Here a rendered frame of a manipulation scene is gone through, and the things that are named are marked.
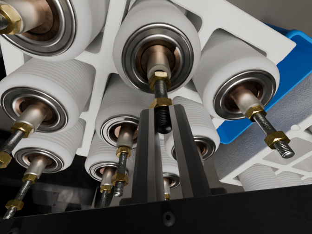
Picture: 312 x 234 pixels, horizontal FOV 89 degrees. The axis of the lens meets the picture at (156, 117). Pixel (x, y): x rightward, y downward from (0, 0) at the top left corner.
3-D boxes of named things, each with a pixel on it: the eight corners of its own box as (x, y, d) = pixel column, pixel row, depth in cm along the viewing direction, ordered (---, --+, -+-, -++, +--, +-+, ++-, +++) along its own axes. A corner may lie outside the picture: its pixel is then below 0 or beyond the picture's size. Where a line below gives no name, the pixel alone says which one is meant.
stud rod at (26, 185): (32, 167, 26) (1, 219, 21) (34, 165, 26) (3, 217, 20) (38, 169, 27) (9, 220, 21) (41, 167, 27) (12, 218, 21)
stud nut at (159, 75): (158, 66, 13) (158, 71, 12) (174, 77, 14) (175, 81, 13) (145, 84, 14) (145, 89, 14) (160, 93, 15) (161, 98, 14)
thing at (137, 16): (158, -23, 26) (170, -22, 12) (187, 29, 31) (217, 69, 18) (117, 18, 30) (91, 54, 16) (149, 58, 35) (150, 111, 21)
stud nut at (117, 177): (119, 171, 18) (118, 178, 17) (131, 175, 19) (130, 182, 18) (109, 177, 19) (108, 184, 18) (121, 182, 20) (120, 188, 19)
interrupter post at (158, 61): (159, 44, 16) (162, 57, 14) (172, 63, 17) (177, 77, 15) (141, 59, 17) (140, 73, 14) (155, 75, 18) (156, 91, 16)
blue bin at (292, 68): (215, 119, 57) (228, 145, 48) (189, 109, 54) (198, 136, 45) (291, 35, 39) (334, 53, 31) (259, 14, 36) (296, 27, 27)
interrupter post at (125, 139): (117, 126, 23) (113, 144, 21) (133, 126, 23) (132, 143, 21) (119, 137, 25) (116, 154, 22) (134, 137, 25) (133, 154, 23)
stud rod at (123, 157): (124, 138, 22) (116, 192, 17) (130, 140, 23) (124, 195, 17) (120, 141, 23) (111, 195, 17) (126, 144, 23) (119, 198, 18)
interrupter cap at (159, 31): (166, 0, 14) (167, 1, 13) (204, 67, 18) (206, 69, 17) (106, 55, 16) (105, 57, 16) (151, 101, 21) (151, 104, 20)
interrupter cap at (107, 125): (95, 113, 21) (94, 116, 21) (151, 112, 22) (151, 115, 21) (106, 147, 26) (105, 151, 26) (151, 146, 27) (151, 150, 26)
